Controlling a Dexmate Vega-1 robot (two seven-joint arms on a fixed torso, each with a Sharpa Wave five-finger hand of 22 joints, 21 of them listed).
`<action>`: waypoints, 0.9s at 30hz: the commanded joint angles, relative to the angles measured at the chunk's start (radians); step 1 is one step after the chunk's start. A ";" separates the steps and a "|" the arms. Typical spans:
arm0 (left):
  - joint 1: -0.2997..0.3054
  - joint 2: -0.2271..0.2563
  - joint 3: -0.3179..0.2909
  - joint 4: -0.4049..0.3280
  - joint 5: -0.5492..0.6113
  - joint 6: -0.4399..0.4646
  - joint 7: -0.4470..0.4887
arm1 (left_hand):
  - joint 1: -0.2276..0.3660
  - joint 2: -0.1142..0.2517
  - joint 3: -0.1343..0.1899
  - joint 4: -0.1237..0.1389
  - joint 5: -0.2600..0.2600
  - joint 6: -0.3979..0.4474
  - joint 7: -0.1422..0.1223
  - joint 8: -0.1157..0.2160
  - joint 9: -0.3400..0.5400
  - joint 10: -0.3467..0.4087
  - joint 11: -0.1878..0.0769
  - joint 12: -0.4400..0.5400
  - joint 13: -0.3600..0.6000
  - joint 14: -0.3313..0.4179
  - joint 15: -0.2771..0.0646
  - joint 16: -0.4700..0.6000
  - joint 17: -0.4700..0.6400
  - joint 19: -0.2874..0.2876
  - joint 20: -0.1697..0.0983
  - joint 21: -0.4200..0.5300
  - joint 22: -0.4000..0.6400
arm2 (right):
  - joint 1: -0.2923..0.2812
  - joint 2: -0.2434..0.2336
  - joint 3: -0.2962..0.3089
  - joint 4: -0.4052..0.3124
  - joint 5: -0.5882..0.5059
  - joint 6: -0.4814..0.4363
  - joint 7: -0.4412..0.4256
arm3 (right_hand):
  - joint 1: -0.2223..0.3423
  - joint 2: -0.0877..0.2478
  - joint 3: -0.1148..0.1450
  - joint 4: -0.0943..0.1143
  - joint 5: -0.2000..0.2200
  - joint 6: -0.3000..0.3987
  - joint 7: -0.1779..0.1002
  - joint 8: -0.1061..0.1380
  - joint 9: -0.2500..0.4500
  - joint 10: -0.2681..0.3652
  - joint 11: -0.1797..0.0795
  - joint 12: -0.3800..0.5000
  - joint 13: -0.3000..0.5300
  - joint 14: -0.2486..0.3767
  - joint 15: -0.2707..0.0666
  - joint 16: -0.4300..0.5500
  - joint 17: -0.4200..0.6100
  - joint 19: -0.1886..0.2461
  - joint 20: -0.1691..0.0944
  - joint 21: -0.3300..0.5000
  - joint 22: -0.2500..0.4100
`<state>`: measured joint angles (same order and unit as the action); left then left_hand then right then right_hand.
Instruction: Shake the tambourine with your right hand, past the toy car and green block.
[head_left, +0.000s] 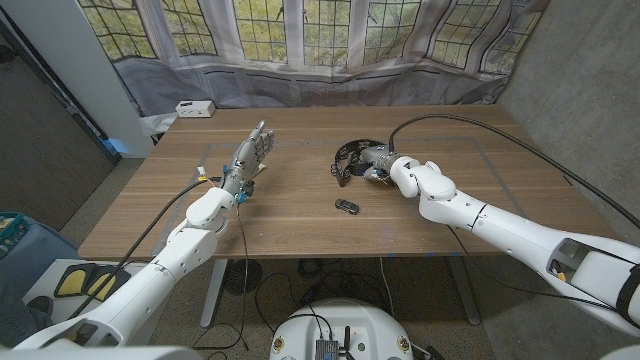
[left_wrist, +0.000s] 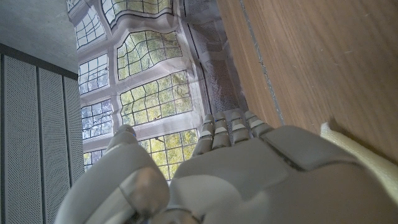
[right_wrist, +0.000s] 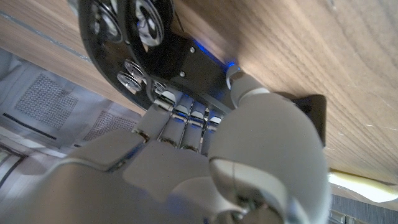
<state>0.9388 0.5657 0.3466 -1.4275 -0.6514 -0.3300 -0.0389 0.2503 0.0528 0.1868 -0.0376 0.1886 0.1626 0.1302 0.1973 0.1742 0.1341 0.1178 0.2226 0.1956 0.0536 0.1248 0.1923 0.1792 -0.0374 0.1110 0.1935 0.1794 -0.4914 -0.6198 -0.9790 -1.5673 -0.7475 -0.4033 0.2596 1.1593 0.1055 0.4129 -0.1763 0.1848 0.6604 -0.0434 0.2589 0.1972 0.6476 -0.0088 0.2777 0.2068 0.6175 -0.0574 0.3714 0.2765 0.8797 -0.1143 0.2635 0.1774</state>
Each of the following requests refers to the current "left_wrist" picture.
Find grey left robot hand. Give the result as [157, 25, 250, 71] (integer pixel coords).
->
[54, 111, 398, 224]

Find printed window backdrop cloth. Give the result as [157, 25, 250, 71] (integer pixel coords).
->
[65, 0, 250, 182]

